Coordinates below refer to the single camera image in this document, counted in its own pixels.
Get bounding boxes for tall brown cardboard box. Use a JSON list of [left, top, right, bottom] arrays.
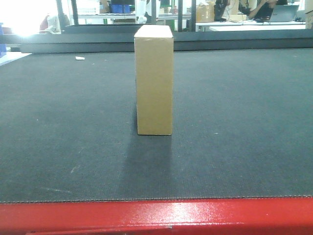
[[134, 24, 174, 136]]

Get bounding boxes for dark conveyor belt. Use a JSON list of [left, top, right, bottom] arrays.
[[0, 48, 313, 203]]

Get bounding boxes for blue storage bin on shelf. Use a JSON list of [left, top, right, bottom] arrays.
[[110, 4, 130, 14]]

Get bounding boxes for small white paper scrap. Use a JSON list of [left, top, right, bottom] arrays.
[[75, 56, 85, 61]]

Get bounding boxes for wrapped brown background carton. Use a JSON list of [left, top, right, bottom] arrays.
[[196, 4, 215, 23]]

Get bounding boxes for white background table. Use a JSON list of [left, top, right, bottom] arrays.
[[196, 21, 306, 32]]

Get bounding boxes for white plastic crate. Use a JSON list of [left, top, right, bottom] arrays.
[[76, 0, 100, 15]]

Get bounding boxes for person in black shirt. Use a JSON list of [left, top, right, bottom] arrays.
[[239, 0, 288, 20]]

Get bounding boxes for silver open laptop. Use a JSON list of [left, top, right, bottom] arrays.
[[269, 5, 299, 23]]

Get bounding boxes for black metal conveyor end frame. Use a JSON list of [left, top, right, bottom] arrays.
[[0, 29, 313, 54]]

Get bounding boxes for red conveyor frame edge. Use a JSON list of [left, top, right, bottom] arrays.
[[0, 197, 313, 235]]

